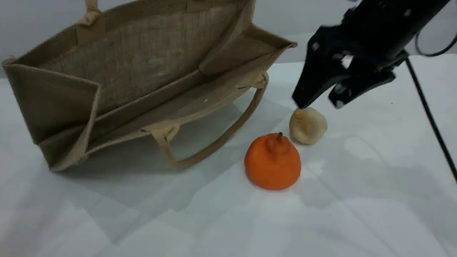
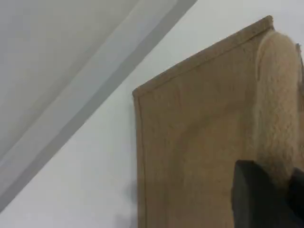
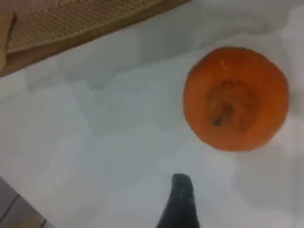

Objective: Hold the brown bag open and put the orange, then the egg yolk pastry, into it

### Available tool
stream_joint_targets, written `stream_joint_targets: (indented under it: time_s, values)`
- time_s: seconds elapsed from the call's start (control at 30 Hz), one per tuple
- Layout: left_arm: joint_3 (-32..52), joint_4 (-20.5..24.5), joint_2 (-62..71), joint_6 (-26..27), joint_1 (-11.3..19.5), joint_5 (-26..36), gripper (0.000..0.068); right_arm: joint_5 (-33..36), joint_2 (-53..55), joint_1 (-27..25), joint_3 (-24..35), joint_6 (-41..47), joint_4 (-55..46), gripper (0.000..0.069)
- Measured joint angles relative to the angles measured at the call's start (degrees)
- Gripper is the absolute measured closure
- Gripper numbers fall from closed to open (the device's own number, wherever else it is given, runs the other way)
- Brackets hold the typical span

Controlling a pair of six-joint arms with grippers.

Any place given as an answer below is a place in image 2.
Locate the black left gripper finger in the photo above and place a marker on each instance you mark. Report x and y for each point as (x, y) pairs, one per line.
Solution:
(297, 202)
(256, 202)

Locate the brown jute tote bag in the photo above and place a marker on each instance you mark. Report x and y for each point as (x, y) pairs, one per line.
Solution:
(190, 142)

